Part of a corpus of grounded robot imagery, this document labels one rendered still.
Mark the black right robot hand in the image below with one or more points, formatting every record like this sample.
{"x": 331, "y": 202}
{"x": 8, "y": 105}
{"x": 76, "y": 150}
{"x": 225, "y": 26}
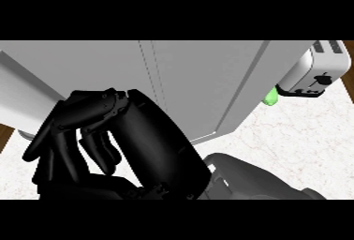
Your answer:
{"x": 157, "y": 146}

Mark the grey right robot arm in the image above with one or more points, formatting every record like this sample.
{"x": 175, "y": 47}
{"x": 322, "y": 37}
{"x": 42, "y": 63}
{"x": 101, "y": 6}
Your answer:
{"x": 259, "y": 184}

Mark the grey flat cabinet door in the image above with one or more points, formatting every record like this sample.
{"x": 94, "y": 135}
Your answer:
{"x": 198, "y": 84}

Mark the green wine bottle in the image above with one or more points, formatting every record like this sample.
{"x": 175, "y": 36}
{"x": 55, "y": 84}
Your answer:
{"x": 271, "y": 98}

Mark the pale grey cabinet body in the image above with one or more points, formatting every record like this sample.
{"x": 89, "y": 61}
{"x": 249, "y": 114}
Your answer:
{"x": 21, "y": 100}

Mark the white toaster with black base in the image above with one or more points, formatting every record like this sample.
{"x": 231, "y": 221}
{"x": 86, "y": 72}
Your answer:
{"x": 322, "y": 65}

